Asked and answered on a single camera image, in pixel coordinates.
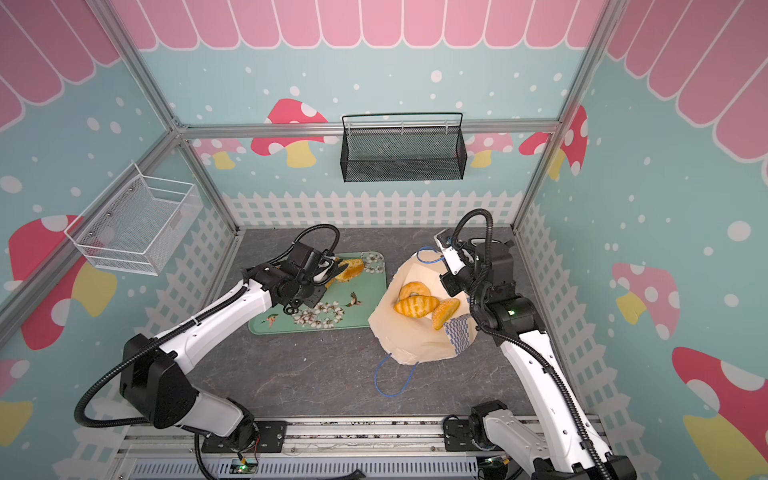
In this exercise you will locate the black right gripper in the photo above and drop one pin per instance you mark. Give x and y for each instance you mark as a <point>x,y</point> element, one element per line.
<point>452,283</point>

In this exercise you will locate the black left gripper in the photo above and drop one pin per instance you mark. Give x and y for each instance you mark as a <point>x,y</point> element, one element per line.
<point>313,300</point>

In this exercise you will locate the black metal tongs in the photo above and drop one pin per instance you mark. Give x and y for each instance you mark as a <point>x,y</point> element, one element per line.
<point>336,267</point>

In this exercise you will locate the pale yellow twisted bread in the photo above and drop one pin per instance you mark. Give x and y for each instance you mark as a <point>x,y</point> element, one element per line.
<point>352,268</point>

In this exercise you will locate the golden fake croissant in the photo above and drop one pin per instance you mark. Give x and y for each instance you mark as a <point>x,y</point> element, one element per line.
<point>417,306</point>

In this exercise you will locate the checkered paper croissant bag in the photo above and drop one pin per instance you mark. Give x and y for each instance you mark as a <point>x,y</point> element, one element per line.
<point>413,341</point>

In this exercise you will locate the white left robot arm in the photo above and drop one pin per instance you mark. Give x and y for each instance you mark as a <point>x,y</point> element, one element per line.
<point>153,374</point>

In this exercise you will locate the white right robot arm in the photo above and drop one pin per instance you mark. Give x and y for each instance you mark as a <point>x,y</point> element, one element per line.
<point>568,447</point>

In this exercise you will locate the sesame fake bun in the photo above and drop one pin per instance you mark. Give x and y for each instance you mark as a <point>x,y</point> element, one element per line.
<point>444,312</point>

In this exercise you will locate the glazed fake donut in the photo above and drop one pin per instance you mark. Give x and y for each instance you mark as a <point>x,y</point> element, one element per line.
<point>414,288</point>

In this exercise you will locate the green floral serving tray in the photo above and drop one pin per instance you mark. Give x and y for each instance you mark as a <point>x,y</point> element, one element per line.
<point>345,305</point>

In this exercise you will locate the black mesh wall basket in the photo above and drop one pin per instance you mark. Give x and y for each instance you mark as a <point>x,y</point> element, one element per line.
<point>403,147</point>

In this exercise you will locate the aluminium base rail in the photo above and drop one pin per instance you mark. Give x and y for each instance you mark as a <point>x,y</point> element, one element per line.
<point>315,447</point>

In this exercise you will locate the white wire wall basket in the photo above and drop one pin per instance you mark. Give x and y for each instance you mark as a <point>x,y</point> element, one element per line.
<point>136,225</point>

